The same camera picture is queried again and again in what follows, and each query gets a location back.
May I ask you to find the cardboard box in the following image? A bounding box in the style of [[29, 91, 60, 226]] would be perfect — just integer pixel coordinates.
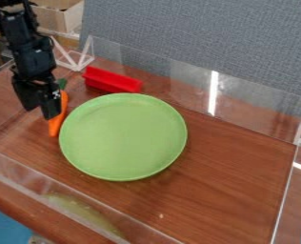
[[0, 0, 84, 35]]

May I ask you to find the clear acrylic enclosure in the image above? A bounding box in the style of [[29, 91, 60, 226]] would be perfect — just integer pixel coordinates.
[[0, 38, 301, 244]]

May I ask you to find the clear acrylic triangle bracket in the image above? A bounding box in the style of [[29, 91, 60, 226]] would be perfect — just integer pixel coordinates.
[[51, 37, 95, 71]]

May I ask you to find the green plate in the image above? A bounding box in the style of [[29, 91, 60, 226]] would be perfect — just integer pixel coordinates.
[[59, 93, 187, 181]]

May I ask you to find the orange toy carrot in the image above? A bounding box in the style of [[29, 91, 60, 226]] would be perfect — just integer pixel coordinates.
[[48, 78, 68, 137]]

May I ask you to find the red plastic block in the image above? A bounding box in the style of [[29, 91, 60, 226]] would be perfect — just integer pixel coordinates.
[[81, 66, 143, 92]]

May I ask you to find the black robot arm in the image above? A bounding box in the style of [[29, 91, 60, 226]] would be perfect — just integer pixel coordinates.
[[0, 0, 61, 120]]

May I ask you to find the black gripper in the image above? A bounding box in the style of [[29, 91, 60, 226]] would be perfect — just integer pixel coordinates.
[[9, 36, 64, 121]]

